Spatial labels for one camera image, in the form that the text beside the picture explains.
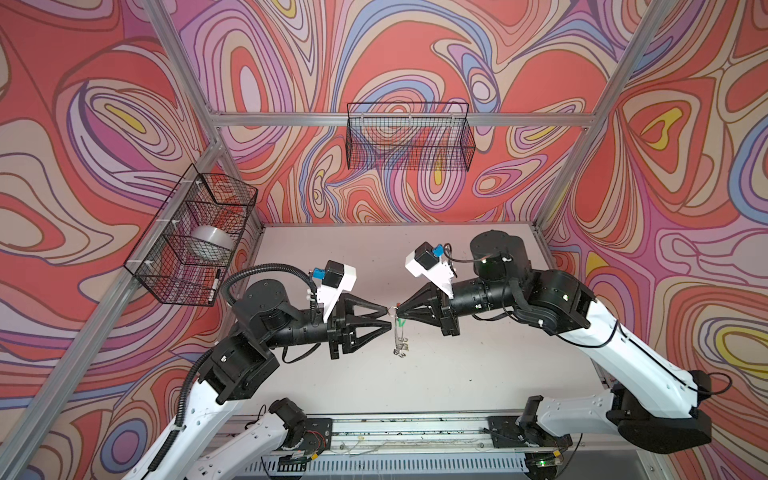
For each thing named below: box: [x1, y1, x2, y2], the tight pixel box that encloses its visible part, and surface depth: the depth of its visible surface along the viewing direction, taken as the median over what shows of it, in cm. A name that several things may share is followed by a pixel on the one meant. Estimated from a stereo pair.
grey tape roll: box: [191, 225, 234, 250], surface depth 75 cm
